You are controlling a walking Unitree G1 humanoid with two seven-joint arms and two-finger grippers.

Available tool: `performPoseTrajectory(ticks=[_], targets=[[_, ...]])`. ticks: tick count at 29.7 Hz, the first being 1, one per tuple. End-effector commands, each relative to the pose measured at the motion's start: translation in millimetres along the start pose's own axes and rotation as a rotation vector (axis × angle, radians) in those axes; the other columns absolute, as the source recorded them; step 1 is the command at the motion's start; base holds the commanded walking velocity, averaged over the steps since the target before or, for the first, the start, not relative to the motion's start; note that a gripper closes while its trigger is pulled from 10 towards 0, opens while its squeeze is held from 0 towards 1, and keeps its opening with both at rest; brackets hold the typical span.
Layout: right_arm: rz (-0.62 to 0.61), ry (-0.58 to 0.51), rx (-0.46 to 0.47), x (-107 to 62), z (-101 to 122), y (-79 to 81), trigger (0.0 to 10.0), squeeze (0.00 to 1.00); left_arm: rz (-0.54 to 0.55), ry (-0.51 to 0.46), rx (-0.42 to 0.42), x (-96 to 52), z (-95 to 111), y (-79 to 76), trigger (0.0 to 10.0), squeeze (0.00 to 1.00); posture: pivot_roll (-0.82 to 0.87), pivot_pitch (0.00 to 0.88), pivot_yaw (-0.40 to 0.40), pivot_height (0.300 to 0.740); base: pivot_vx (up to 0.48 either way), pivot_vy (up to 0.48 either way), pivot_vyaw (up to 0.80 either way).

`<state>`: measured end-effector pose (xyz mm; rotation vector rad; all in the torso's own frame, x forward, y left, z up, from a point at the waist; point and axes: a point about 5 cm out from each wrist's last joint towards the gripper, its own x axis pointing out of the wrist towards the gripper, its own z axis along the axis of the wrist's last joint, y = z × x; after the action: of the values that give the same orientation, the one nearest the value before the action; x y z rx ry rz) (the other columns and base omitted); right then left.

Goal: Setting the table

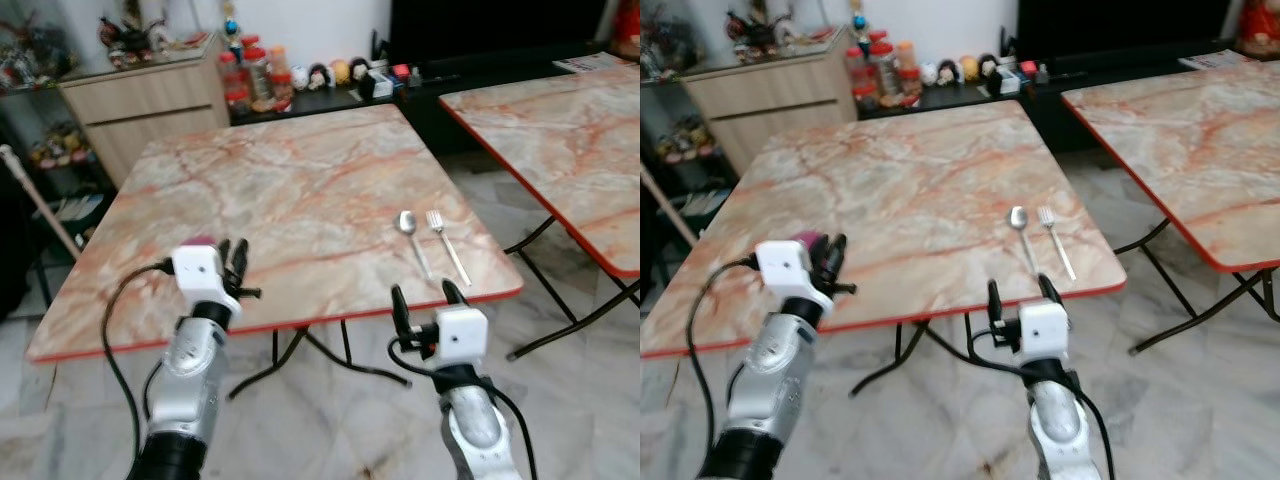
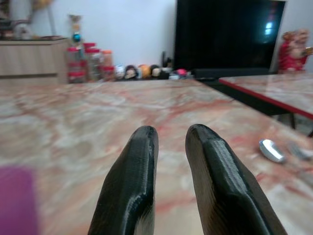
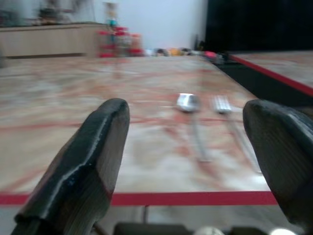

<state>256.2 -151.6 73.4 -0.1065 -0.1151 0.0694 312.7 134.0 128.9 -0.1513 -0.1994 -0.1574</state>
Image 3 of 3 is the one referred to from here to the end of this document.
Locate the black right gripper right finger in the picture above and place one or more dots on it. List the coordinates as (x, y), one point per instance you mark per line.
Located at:
(286, 151)

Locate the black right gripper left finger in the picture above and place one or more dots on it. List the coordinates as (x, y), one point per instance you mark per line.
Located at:
(80, 171)

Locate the silver metal fork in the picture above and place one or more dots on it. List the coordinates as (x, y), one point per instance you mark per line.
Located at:
(222, 104)

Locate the silver metal spoon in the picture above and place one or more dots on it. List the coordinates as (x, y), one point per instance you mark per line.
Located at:
(187, 102)

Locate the pink item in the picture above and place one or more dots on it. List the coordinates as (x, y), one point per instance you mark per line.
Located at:
(209, 54)

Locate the large black screen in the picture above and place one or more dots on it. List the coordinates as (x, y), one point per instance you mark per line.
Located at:
(259, 24)

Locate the red rack with jars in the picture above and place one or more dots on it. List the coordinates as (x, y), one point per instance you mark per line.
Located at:
(121, 41)

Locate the light wooden sideboard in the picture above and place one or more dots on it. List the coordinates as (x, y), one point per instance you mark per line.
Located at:
(44, 40)

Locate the yellow toy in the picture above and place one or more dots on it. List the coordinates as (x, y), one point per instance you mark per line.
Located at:
(175, 52)

